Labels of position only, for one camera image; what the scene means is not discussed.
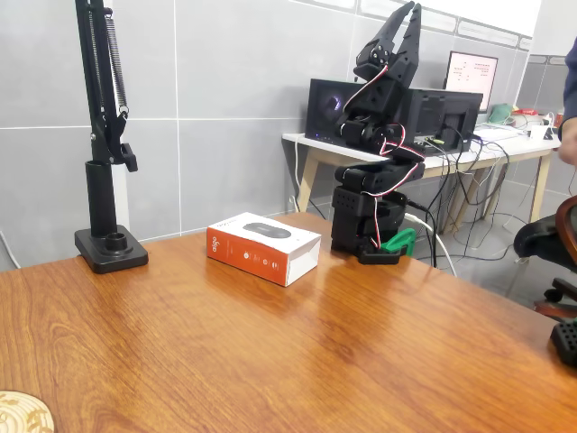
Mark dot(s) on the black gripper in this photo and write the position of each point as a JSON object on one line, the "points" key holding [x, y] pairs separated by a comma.
{"points": [[398, 64]]}

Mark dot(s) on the white orange mouse box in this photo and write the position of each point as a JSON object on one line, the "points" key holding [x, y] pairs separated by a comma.
{"points": [[261, 252]]}

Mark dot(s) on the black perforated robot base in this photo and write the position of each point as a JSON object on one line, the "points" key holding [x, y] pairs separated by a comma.
{"points": [[565, 343]]}

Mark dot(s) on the monitor with white screen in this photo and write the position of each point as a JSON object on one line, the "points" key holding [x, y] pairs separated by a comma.
{"points": [[473, 76]]}

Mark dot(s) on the black computer case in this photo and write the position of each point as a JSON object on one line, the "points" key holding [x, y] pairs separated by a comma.
{"points": [[324, 108]]}

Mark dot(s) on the stack of papers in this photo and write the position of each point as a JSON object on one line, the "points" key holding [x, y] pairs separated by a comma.
{"points": [[496, 131]]}

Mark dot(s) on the white desk wooden legs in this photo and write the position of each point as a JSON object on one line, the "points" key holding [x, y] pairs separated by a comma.
{"points": [[518, 146]]}

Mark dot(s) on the person in blue shirt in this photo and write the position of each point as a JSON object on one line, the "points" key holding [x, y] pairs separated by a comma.
{"points": [[570, 90]]}

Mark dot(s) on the green table clamp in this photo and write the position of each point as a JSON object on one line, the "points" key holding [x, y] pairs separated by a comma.
{"points": [[401, 239]]}

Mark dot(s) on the black office chair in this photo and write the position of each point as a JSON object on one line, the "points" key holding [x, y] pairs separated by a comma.
{"points": [[541, 239]]}

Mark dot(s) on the black clamp boom stand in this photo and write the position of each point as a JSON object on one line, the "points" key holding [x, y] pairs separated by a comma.
{"points": [[101, 194]]}

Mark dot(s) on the round wooden coaster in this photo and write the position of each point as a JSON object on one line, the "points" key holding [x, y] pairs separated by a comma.
{"points": [[22, 415]]}

